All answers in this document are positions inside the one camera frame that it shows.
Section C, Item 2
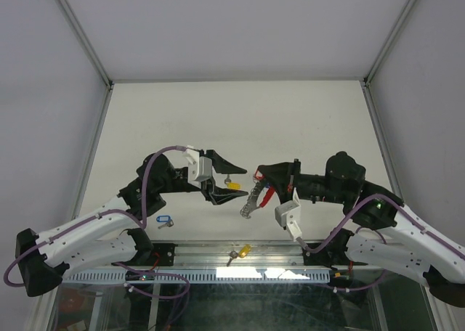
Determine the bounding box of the metal keyring holder red handle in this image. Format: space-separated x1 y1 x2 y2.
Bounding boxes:
240 179 275 219

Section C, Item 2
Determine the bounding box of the left aluminium frame post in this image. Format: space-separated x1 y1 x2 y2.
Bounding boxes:
55 0 113 90

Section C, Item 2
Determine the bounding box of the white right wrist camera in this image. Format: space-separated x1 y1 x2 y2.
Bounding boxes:
275 189 302 242

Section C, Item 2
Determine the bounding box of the white slotted cable duct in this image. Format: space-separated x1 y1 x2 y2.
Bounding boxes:
64 266 331 285

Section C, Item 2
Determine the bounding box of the blue tag key on table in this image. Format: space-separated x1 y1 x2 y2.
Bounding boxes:
156 215 174 229

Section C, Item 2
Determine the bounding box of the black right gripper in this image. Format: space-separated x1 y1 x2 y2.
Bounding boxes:
257 159 350 205

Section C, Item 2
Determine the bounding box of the aluminium frame post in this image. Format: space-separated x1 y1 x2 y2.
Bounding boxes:
55 0 113 90
363 0 420 86

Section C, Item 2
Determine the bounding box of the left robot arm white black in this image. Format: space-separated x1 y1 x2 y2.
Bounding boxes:
4 145 247 297

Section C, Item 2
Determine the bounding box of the yellow tag key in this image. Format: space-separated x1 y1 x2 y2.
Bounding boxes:
226 244 252 267
224 175 241 190

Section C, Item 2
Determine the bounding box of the right aluminium frame post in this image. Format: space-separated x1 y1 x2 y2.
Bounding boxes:
363 0 420 86

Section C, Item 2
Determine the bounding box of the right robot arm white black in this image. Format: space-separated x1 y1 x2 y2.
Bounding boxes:
257 151 464 308

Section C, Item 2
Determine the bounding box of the aluminium mounting rail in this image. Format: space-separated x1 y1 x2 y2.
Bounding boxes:
72 239 349 272

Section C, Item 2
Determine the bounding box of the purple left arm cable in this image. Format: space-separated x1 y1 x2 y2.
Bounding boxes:
3 144 190 287

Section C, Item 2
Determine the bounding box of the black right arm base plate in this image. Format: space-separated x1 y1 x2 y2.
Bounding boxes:
302 244 349 269

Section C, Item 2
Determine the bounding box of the red tag key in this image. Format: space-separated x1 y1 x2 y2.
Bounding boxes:
253 169 264 181

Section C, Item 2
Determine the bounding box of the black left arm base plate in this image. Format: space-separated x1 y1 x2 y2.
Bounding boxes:
139 242 177 268

